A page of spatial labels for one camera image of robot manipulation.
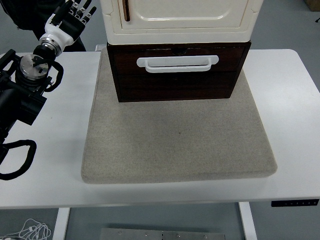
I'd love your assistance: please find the white drawer handle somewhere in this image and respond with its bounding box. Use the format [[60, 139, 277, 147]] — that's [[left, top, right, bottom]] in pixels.
[[136, 54, 220, 74]]

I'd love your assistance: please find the dark wooden drawer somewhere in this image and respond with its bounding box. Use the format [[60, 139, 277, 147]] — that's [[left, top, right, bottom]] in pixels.
[[109, 46, 247, 75]]

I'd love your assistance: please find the cardboard box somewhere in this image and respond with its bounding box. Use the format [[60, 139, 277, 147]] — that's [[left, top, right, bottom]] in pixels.
[[303, 0, 320, 12]]

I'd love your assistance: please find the brown cabinet door handle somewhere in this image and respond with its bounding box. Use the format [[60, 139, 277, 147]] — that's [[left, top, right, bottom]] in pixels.
[[122, 0, 131, 23]]

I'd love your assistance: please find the dark wooden drawer housing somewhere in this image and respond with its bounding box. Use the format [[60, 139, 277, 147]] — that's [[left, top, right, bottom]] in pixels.
[[106, 41, 252, 103]]

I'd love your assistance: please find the white table leg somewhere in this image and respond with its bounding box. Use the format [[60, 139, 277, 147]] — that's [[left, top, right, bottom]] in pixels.
[[52, 207, 71, 240], [237, 201, 258, 240]]

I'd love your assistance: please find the grey fabric mat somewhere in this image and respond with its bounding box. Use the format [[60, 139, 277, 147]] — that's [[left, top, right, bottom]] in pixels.
[[80, 47, 279, 185]]

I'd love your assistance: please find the white cable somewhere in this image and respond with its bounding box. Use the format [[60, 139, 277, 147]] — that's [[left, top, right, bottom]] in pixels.
[[0, 218, 52, 240]]

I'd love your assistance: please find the black table control panel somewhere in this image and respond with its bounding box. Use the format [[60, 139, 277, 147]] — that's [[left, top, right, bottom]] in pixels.
[[271, 198, 320, 208]]

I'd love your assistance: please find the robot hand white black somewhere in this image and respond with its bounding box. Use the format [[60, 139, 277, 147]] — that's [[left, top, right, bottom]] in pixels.
[[39, 0, 98, 48]]

